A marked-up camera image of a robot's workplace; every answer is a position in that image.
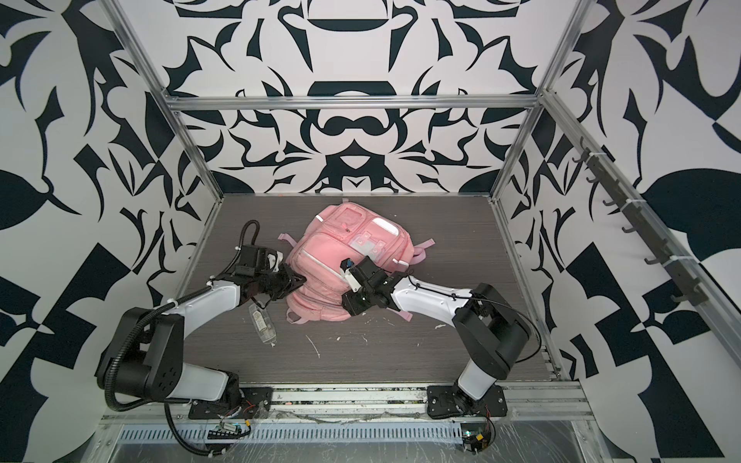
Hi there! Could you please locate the black corrugated cable left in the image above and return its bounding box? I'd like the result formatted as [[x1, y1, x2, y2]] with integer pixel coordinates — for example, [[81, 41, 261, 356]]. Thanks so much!
[[163, 401, 233, 458]]

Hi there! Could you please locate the pink student backpack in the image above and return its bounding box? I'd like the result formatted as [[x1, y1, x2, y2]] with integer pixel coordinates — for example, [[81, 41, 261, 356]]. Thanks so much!
[[278, 202, 435, 324]]

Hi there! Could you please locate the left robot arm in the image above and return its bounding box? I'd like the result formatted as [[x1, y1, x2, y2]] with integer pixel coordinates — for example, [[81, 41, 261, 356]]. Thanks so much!
[[96, 245, 306, 412]]

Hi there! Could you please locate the right electronics board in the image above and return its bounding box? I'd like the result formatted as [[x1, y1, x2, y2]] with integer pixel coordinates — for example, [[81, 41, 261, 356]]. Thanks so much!
[[462, 422, 497, 455]]

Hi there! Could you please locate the aluminium front rail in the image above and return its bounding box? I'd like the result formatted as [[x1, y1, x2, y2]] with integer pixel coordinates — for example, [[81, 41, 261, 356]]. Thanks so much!
[[103, 381, 594, 424]]

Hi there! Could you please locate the white slotted cable duct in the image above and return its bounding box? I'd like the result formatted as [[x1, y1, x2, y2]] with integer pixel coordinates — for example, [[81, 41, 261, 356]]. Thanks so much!
[[118, 422, 464, 444]]

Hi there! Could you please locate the left electronics board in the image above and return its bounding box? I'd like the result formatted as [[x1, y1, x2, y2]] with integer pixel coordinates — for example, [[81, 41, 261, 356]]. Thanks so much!
[[208, 421, 252, 440]]

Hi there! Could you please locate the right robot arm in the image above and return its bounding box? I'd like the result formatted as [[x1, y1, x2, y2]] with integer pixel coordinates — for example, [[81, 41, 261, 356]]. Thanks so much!
[[341, 257, 538, 402]]

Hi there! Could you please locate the clear plastic small case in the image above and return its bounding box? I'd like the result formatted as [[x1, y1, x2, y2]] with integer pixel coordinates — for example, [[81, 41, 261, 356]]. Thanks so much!
[[248, 304, 277, 346]]

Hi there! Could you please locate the black coat hook rail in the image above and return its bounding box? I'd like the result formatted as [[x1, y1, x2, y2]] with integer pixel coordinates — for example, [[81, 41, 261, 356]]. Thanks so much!
[[574, 148, 711, 307]]

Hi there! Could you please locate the electronics board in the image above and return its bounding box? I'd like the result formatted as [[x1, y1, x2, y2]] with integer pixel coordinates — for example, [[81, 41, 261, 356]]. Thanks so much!
[[462, 422, 497, 455], [208, 421, 252, 440]]

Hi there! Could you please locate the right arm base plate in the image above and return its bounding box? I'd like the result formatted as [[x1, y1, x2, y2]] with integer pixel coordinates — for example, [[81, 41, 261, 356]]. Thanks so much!
[[426, 385, 509, 420]]

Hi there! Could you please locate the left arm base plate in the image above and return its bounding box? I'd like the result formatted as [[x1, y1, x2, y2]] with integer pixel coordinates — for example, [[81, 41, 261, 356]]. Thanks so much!
[[188, 387, 273, 420]]

